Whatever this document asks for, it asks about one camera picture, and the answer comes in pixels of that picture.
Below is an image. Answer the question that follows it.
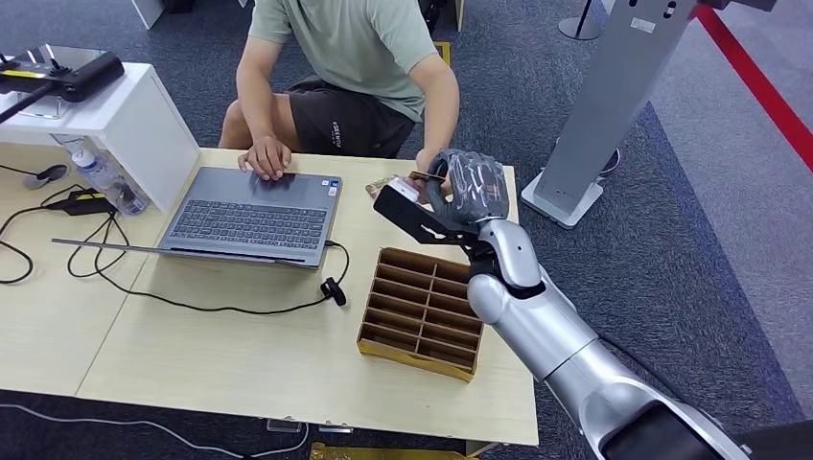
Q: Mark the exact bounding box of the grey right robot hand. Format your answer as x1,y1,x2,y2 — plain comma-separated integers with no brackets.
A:
427,149,511,227

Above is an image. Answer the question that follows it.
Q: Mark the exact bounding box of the person's left hand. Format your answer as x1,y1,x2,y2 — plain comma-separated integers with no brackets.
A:
406,149,455,208

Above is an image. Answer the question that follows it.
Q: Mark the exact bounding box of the person's hand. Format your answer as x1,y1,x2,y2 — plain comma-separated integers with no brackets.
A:
406,149,455,208
238,134,294,183

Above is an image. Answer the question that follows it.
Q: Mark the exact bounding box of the wooden slotted card box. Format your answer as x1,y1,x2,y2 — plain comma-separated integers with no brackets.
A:
357,245,488,383

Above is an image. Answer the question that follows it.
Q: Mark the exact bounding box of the person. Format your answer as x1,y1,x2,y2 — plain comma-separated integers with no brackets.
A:
218,0,461,206

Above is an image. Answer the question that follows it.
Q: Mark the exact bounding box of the person's right hand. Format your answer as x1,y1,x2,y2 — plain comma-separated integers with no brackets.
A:
238,134,294,183

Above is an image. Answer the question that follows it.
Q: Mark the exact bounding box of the grey kiosk stand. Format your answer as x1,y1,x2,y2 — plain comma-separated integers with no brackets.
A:
521,0,779,230

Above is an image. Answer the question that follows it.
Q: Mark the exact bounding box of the black chair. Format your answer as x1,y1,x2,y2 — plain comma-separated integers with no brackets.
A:
417,0,450,36

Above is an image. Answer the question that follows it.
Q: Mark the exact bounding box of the grey laptop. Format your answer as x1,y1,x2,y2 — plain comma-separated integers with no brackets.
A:
52,166,344,270

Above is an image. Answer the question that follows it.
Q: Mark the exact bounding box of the gold cardboard piece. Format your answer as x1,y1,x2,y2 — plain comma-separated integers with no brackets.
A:
309,442,479,460

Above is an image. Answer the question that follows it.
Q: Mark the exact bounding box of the red barrier tape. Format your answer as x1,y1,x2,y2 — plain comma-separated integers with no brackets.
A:
692,5,813,173

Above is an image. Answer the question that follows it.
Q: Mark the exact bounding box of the white box shelf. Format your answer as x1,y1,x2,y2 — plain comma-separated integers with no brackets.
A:
0,61,202,216

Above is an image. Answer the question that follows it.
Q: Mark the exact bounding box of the clear water bottle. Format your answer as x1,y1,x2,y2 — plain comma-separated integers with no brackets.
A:
52,133,151,218

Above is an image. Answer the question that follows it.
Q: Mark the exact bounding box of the white cabinet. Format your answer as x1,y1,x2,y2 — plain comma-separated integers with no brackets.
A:
129,0,167,31

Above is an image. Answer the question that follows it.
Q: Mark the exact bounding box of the black power adapter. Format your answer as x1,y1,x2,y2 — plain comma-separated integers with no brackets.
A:
45,189,120,218

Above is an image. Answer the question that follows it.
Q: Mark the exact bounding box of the black controller device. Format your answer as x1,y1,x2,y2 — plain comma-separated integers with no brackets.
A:
0,49,127,126

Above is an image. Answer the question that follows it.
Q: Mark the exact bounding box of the grey glossy tray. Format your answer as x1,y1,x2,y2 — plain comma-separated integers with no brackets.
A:
11,42,109,72

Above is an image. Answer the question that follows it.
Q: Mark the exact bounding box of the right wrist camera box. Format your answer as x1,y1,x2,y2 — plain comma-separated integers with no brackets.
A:
372,176,481,250

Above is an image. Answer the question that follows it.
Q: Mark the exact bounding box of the black stanchion post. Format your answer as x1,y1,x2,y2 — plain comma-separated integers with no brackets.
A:
557,0,603,42

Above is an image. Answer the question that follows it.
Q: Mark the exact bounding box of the black laptop power cable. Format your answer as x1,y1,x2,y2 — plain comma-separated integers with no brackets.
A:
66,212,352,317

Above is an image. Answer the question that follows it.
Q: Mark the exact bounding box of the black adapter mains cable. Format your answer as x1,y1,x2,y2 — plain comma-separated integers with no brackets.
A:
0,184,87,287

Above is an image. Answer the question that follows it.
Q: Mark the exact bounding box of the white floor cable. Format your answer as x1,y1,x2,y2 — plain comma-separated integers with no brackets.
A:
0,402,312,460

